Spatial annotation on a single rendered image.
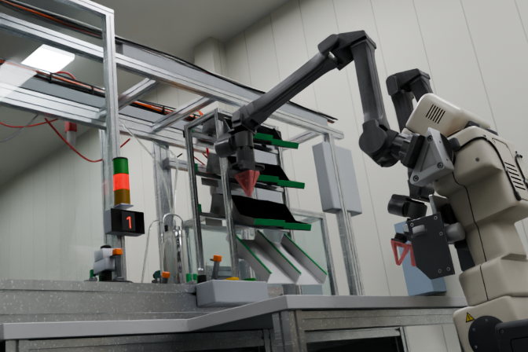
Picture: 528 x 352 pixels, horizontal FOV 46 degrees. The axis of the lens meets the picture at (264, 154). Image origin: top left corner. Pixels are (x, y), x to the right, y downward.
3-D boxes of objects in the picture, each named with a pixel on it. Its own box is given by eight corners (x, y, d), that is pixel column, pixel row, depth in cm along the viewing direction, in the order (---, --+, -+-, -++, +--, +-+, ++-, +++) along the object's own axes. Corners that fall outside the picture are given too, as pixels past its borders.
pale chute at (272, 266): (296, 284, 207) (301, 272, 206) (265, 284, 199) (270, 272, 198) (254, 240, 228) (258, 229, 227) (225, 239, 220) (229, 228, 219)
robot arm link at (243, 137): (244, 126, 193) (255, 131, 198) (227, 133, 197) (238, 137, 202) (247, 147, 191) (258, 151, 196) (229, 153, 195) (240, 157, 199)
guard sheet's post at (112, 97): (128, 305, 185) (113, 17, 219) (119, 305, 182) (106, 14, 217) (122, 306, 186) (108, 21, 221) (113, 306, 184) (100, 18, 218)
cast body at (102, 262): (120, 269, 166) (119, 243, 169) (105, 269, 163) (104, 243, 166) (103, 276, 172) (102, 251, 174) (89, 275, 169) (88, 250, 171)
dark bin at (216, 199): (284, 227, 215) (287, 206, 215) (254, 225, 207) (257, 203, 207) (238, 214, 238) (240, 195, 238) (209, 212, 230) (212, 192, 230)
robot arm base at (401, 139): (419, 133, 151) (442, 143, 159) (392, 125, 156) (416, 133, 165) (406, 167, 152) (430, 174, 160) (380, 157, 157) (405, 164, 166)
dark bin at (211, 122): (272, 141, 226) (275, 122, 226) (243, 137, 218) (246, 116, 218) (229, 137, 248) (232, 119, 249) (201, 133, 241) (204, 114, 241)
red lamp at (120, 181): (133, 189, 195) (132, 174, 196) (119, 187, 191) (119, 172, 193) (123, 193, 198) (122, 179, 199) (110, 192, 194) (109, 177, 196)
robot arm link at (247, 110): (340, 41, 181) (357, 60, 189) (333, 29, 185) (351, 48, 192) (229, 125, 195) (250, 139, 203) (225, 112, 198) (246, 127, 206)
